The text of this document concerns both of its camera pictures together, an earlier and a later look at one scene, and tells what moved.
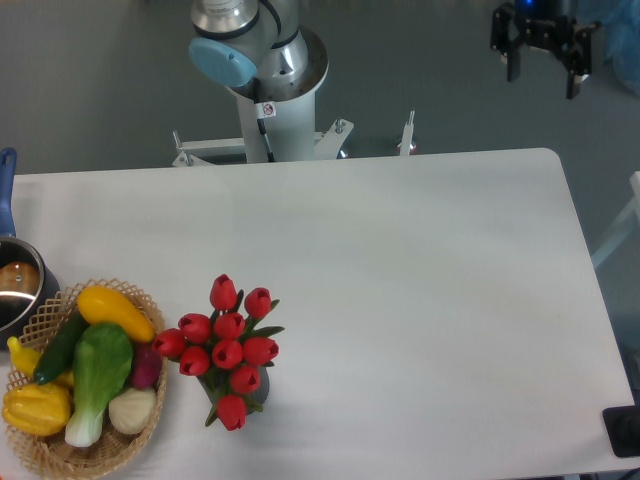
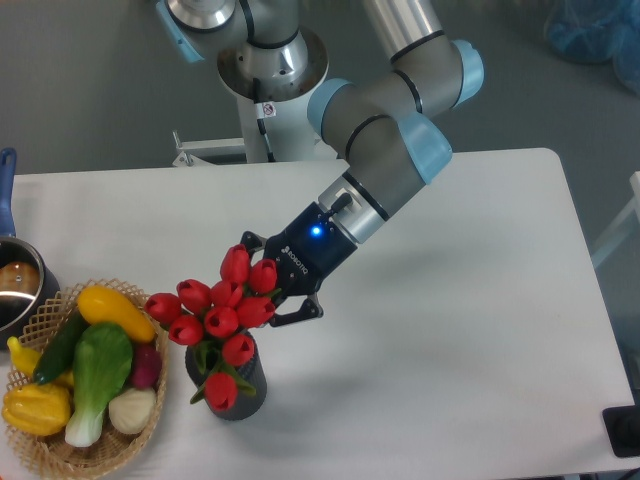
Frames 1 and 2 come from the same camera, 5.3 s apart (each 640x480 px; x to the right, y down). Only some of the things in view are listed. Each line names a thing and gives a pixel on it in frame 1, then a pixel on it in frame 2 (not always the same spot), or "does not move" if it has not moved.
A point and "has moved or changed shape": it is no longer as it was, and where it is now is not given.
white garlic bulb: [131, 410] does not move
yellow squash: [107, 304] does not move
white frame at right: [635, 206] does not move
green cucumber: [58, 356] does not move
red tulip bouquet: [228, 349] has moved or changed shape
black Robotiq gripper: [544, 23] to [306, 250]
